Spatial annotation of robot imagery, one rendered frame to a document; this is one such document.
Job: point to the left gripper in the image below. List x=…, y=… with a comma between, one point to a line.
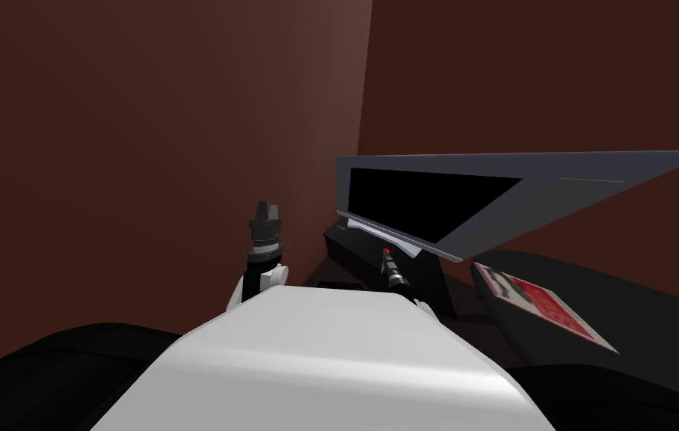
x=265, y=227

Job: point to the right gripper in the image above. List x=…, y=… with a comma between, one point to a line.
x=388, y=261

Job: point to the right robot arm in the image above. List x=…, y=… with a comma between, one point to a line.
x=402, y=281

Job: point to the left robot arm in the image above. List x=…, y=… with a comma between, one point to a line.
x=256, y=278

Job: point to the black cabinet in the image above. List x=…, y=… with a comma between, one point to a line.
x=369, y=263

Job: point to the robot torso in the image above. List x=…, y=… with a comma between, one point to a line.
x=327, y=359

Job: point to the grey microwave with black window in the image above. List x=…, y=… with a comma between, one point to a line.
x=495, y=203

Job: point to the red and white book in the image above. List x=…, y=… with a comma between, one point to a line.
x=546, y=308

